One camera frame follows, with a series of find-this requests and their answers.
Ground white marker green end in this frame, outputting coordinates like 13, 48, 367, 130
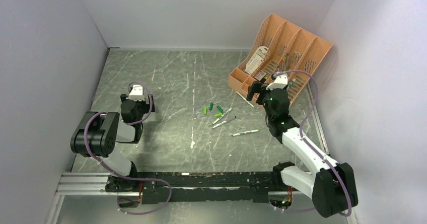
231, 129, 259, 137

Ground white marker blue end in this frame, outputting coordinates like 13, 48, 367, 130
212, 116, 237, 129

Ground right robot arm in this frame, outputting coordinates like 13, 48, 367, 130
246, 81, 359, 217

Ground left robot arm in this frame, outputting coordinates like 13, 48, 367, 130
70, 94, 155, 192

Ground pens in organizer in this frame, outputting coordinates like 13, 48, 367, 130
263, 53, 291, 86

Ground white marker multicolour label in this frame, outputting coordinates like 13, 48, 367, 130
212, 107, 233, 125

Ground white card package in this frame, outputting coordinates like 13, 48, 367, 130
244, 46, 268, 74

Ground orange desk file organizer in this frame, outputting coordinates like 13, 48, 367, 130
228, 14, 333, 102

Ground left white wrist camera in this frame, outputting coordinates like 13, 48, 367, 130
128, 84, 145, 102

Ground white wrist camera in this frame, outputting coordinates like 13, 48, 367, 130
266, 74, 288, 91
128, 84, 145, 102

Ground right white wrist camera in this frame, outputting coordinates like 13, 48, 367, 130
266, 74, 288, 91

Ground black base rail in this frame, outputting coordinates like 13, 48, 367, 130
105, 171, 294, 204

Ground aluminium frame rail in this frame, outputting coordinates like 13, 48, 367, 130
55, 173, 109, 196

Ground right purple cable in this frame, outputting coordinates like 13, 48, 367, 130
272, 70, 353, 217

